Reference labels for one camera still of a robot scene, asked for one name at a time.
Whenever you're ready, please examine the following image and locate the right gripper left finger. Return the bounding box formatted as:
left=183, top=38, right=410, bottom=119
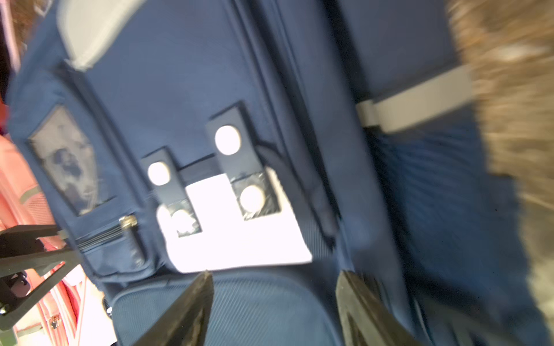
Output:
left=135, top=271, right=214, bottom=346

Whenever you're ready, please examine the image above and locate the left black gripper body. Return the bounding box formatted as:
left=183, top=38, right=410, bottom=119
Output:
left=1, top=225, right=80, bottom=331

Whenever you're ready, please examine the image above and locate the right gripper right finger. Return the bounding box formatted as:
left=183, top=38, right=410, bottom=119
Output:
left=336, top=271, right=420, bottom=346

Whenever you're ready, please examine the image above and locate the navy blue backpack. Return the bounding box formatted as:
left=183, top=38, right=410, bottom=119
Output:
left=7, top=1, right=552, bottom=345

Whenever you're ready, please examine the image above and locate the pink backpack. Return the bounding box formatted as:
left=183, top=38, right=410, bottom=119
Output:
left=0, top=0, right=118, bottom=346

